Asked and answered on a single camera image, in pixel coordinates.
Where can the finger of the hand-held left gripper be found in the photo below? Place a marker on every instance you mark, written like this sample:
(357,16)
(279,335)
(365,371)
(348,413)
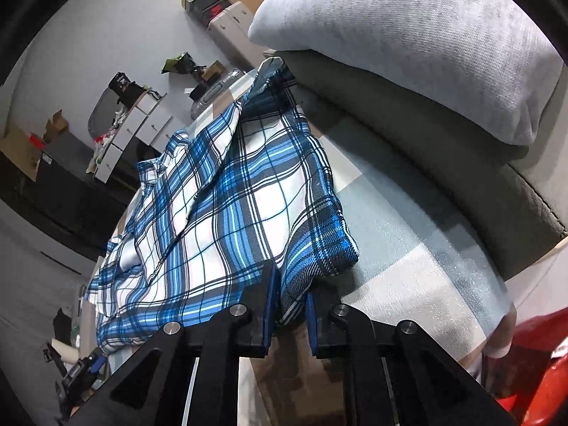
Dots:
(95,361)

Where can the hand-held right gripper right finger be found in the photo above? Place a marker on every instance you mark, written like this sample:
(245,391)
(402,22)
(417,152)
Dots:
(310,324)

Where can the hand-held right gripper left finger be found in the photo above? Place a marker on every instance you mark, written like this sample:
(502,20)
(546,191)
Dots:
(273,310)

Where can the blue plaid shirt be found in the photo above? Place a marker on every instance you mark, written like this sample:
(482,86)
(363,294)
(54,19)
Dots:
(248,195)

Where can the black cloth pile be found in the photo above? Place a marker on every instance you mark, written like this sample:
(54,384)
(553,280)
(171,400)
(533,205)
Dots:
(63,321)

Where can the dark grey cabinet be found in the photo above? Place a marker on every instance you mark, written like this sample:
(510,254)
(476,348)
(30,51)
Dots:
(66,186)

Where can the large cardboard box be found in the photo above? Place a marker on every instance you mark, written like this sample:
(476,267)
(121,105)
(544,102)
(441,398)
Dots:
(17,151)

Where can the red plastic stool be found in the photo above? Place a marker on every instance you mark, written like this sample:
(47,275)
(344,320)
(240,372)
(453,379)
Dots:
(537,355)

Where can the white dressing table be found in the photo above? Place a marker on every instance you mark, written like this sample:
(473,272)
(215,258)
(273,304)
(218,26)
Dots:
(146,120)

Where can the pile of desk clutter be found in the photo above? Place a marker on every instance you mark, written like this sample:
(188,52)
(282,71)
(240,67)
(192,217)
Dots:
(111,133)

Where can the red cup stack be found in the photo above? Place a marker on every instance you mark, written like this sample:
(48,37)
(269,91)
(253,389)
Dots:
(36,140)

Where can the silver suitcase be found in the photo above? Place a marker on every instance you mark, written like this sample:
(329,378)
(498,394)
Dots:
(217,86)

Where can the small black box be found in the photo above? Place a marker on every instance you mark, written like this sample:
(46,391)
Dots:
(197,91)

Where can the small open cardboard box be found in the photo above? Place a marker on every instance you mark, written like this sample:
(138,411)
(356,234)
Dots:
(55,124)

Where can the arched mirror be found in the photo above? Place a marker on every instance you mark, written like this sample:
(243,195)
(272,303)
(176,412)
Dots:
(100,115)

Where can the small brown box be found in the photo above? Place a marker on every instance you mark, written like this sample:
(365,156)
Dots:
(214,71)

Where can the green wrapped bouquet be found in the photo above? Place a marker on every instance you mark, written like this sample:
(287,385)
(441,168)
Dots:
(177,63)

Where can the red and black shoe box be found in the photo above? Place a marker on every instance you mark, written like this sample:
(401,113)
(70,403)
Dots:
(217,12)

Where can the light grey pillow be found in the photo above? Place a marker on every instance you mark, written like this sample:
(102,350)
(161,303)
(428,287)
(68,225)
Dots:
(399,31)

